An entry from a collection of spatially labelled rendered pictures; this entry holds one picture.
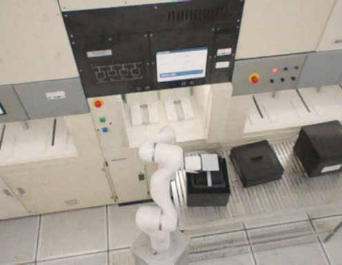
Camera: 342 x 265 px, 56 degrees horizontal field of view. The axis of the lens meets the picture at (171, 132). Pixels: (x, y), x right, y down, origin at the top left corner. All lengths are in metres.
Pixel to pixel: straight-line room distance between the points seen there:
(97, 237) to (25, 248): 0.61
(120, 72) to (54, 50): 0.36
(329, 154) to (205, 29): 1.18
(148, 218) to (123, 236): 1.27
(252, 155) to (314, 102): 0.77
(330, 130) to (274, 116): 0.42
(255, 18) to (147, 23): 0.57
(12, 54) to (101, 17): 0.49
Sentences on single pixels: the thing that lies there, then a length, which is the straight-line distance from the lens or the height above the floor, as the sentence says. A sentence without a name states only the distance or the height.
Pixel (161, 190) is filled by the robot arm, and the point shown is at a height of 1.34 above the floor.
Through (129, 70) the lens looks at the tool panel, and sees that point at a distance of 1.85.
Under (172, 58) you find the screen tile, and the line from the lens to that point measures 1.83.
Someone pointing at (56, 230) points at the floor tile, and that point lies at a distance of 3.15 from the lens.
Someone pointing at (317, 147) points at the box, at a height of 1.01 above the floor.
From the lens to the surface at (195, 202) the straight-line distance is 2.17.
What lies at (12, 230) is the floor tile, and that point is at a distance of 3.30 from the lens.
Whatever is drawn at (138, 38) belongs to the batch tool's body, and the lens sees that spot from 1.73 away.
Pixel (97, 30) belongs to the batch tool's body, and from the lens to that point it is 1.70.
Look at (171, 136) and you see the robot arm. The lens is 1.64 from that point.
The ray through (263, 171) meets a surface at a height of 0.86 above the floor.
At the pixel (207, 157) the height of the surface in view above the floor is 1.09.
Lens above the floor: 2.74
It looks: 51 degrees down
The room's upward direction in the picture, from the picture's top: 1 degrees counter-clockwise
